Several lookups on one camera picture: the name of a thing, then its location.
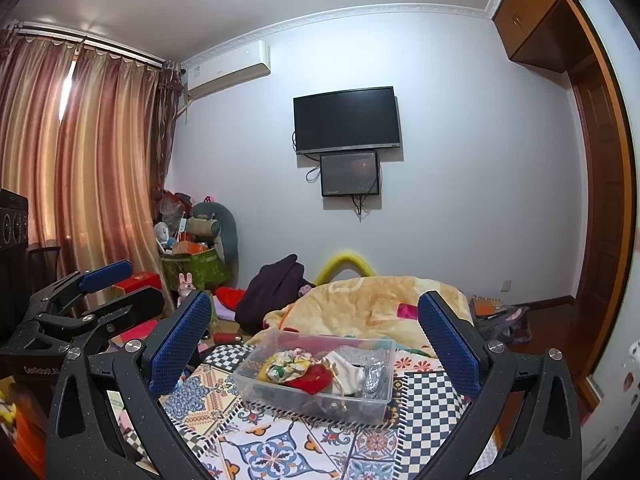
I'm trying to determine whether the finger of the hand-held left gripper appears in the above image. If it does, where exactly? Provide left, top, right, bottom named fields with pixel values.
left=30, top=260, right=134, bottom=314
left=30, top=285, right=166, bottom=357

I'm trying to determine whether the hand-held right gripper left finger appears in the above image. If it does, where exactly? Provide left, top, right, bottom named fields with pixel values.
left=44, top=290, right=213, bottom=480

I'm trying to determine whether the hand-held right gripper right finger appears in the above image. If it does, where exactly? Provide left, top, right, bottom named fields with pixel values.
left=416, top=290, right=584, bottom=480

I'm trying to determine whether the shiny silver pouch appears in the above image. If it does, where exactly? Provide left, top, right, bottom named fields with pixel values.
left=362, top=360, right=389, bottom=401

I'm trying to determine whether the white cloth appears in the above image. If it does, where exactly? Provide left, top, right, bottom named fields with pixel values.
left=322, top=350, right=374, bottom=399

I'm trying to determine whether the yellow floral scrunchie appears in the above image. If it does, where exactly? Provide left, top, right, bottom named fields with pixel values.
left=257, top=349, right=313, bottom=386

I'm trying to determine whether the clear plastic storage box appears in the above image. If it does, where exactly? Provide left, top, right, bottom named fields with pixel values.
left=232, top=329, right=396, bottom=425

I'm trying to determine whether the red cloth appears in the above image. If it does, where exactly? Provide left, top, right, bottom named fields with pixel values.
left=286, top=364, right=335, bottom=393

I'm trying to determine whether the red box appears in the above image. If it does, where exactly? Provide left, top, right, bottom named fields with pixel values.
left=112, top=271, right=164, bottom=302

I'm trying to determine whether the black chair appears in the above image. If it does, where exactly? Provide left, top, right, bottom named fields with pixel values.
left=27, top=244, right=64, bottom=289

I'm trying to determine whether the pink bunny toy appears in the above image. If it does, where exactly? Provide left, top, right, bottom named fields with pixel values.
left=177, top=272, right=196, bottom=306

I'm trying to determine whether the orange notebook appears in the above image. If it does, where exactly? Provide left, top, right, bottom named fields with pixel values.
left=470, top=296, right=506, bottom=319

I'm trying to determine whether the purple grey bag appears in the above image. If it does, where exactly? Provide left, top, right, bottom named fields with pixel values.
left=472, top=305, right=532, bottom=346

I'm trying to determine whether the green storage bin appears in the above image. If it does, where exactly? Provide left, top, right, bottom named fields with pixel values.
left=160, top=247, right=231, bottom=291

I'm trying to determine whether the pile of household clutter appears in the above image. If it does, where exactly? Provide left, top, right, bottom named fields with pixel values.
left=152, top=187, right=211, bottom=256

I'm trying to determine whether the yellow fleece blanket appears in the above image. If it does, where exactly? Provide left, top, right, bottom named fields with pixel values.
left=262, top=275, right=473, bottom=357

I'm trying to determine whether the dark purple clothing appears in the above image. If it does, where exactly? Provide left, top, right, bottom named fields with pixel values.
left=235, top=254, right=316, bottom=331

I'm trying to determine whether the pink striped curtain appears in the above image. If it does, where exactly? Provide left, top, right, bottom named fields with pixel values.
left=0, top=22, right=183, bottom=301

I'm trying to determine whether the grey green plush toy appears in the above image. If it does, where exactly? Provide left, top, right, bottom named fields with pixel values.
left=191, top=201, right=239, bottom=264

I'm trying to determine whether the yellow foam arch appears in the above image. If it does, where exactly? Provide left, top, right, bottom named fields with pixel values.
left=314, top=249, right=377, bottom=286

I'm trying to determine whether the patterned bed sheet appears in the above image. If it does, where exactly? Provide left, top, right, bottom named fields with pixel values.
left=107, top=335, right=506, bottom=480

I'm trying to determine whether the orange printed bag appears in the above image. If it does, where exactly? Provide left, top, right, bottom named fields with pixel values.
left=0, top=375, right=51, bottom=478

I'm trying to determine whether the white cabinet with stickers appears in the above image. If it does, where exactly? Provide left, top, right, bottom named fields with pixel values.
left=582, top=340, right=640, bottom=461

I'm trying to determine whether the white air conditioner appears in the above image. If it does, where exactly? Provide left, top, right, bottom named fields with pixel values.
left=182, top=40, right=272, bottom=101

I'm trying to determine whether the wooden overhead cabinet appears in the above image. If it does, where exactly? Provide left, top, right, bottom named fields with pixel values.
left=492, top=0, right=588, bottom=77

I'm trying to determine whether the small black wall monitor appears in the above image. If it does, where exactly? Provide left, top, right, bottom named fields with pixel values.
left=320, top=150, right=380, bottom=197

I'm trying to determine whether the wooden door frame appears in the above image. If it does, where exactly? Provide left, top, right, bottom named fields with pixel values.
left=565, top=0, right=636, bottom=411

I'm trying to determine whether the curtain rail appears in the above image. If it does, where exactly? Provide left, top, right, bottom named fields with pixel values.
left=0, top=20, right=186, bottom=69

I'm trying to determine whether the large black wall television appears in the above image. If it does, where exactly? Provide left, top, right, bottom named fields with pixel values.
left=293, top=86, right=402, bottom=155

